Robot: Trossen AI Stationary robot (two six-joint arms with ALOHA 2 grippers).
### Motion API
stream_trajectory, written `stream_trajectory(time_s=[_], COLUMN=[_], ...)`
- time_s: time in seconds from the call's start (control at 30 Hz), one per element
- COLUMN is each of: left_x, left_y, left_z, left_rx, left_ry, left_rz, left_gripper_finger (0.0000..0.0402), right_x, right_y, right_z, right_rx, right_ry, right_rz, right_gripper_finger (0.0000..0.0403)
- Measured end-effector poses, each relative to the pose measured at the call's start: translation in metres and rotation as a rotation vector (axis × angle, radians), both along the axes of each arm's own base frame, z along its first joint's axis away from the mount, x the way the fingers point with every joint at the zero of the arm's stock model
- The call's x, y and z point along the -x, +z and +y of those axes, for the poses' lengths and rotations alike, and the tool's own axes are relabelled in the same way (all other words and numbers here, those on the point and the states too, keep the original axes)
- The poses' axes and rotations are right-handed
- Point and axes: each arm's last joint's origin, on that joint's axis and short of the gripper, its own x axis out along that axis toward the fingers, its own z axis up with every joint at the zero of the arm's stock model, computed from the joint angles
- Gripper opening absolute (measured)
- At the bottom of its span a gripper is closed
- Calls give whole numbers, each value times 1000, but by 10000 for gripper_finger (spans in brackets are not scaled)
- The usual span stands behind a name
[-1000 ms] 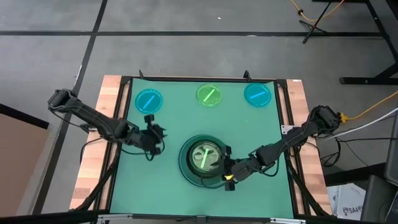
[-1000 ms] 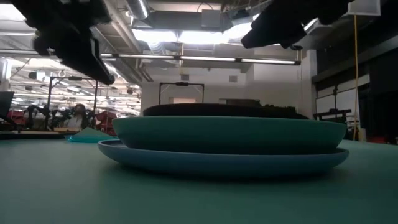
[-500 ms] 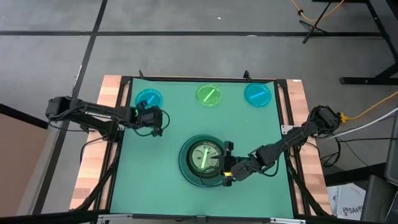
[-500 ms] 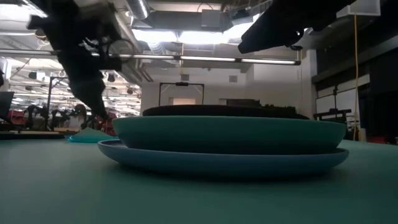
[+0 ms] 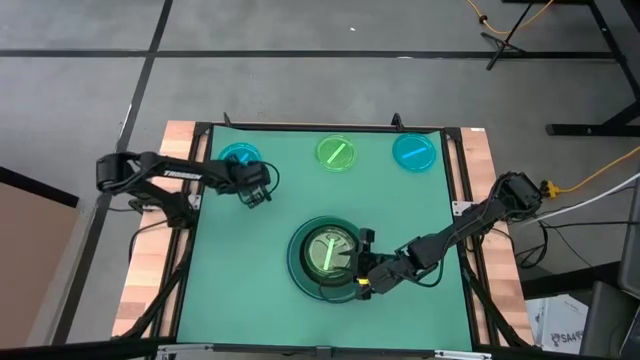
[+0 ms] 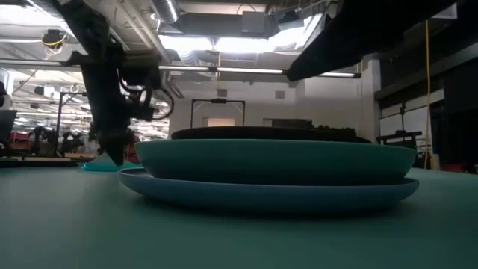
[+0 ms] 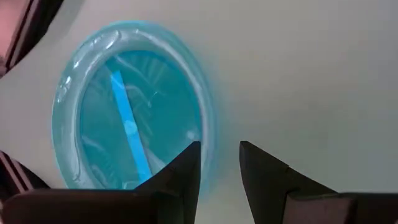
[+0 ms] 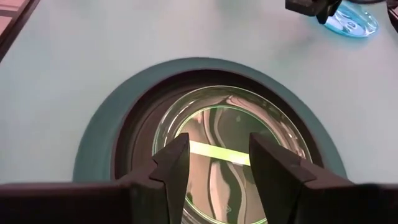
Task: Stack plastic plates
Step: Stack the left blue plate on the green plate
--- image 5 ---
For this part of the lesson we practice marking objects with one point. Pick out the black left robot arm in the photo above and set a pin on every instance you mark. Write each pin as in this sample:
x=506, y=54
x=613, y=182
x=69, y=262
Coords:
x=180, y=172

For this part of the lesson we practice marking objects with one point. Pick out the black metal table frame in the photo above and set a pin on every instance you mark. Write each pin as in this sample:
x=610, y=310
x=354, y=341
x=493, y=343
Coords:
x=350, y=348

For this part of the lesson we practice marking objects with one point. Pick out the deep teal plastic plate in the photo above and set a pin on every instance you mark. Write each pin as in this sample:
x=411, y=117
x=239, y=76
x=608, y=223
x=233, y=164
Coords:
x=295, y=259

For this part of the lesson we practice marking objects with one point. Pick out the teal table mat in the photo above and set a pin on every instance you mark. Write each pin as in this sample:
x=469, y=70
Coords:
x=240, y=280

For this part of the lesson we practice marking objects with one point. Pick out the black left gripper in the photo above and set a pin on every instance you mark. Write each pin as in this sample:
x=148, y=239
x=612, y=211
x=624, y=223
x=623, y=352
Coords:
x=247, y=177

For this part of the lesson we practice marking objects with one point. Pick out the small clear green plate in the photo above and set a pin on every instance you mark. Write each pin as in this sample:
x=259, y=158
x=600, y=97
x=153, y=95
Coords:
x=330, y=162

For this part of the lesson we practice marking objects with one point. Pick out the brown desk top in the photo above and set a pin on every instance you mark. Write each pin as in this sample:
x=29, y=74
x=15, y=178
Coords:
x=30, y=260

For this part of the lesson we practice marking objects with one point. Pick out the dark green round bowl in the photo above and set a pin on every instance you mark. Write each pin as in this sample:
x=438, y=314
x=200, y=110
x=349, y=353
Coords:
x=301, y=289

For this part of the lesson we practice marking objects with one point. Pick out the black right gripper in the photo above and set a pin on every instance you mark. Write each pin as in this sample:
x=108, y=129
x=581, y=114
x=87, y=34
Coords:
x=387, y=272

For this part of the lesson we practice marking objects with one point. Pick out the white printed cardboard box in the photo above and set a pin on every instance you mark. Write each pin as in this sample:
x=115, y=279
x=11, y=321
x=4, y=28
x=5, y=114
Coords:
x=555, y=325

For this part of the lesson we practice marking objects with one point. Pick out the grey chair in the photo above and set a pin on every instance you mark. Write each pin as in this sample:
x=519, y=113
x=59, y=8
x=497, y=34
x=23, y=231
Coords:
x=605, y=320

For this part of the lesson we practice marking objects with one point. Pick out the small clear blue plate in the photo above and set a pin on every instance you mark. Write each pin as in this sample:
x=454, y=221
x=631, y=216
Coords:
x=235, y=152
x=415, y=162

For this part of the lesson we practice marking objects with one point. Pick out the large clear green plate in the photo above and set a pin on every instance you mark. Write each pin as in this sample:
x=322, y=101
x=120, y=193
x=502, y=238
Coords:
x=320, y=250

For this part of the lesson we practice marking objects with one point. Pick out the black plastic plate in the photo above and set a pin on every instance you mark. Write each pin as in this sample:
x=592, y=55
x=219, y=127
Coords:
x=325, y=290

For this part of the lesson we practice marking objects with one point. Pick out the black tripod stand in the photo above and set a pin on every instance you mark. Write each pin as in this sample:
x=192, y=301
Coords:
x=502, y=44

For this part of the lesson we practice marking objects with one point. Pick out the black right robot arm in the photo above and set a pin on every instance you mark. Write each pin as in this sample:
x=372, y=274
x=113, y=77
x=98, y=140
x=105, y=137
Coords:
x=475, y=220

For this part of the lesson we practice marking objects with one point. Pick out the black desk leg frame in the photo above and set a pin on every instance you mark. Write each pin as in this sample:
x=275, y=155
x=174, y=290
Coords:
x=590, y=129

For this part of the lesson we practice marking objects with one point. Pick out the silver aluminium bar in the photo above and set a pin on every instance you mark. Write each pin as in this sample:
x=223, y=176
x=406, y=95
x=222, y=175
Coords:
x=185, y=348
x=462, y=355

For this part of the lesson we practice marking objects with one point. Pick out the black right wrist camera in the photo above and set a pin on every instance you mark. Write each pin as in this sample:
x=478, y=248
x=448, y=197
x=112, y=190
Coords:
x=367, y=236

